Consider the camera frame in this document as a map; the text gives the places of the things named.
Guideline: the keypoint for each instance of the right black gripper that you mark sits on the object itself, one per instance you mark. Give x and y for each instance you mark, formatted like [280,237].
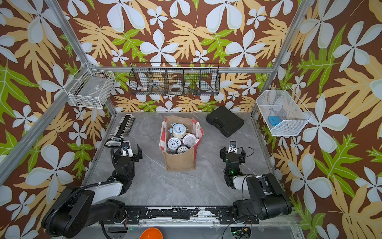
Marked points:
[224,154]

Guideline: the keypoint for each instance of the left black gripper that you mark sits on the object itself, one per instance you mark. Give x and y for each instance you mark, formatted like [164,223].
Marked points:
[137,156]

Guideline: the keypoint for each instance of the red burlap canvas bag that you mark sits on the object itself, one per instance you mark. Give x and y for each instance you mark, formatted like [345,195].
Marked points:
[185,161]

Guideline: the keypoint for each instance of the light pink round clock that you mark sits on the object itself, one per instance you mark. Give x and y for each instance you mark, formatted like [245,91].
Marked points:
[190,140]

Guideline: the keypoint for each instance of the black round alarm clock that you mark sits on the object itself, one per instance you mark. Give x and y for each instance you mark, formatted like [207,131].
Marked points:
[182,149]

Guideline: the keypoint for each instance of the white round alarm clock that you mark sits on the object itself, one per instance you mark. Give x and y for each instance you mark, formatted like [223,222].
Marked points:
[172,144]

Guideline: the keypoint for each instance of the beige twin-bell alarm clock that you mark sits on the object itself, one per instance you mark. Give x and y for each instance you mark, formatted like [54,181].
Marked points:
[178,130]

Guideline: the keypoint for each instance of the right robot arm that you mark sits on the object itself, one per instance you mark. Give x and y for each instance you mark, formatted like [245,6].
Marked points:
[262,196]

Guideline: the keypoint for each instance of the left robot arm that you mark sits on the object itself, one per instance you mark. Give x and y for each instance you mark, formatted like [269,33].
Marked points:
[79,207]

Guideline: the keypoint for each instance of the black socket set holder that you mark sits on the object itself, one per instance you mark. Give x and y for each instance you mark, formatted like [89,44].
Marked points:
[121,131]

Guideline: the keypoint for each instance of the black plastic tool case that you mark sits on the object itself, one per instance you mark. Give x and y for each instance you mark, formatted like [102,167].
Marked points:
[225,121]

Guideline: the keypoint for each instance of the blue object in basket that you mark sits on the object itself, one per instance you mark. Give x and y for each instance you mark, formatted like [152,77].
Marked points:
[274,120]

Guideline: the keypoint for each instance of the orange bowl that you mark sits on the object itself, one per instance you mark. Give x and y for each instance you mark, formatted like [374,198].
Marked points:
[152,233]

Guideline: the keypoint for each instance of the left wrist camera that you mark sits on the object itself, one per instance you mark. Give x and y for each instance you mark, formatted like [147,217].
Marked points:
[126,149]

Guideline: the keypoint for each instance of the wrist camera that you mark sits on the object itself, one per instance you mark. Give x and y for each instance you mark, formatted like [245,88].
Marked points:
[126,149]
[232,147]

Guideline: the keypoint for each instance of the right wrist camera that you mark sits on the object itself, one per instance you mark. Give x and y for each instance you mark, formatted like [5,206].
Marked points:
[232,147]

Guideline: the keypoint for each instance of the black mounting rail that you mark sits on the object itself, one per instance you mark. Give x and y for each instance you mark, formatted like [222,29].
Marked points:
[183,215]

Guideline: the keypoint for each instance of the white wire basket right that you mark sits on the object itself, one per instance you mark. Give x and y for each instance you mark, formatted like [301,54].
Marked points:
[289,107]

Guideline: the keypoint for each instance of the white wire basket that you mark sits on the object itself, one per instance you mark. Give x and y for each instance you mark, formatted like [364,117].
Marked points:
[90,87]
[289,107]

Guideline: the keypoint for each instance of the white wire basket left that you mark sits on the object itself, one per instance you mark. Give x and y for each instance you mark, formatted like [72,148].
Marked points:
[90,87]

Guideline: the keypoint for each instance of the black wire basket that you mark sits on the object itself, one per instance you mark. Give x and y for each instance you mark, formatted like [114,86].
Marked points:
[174,79]

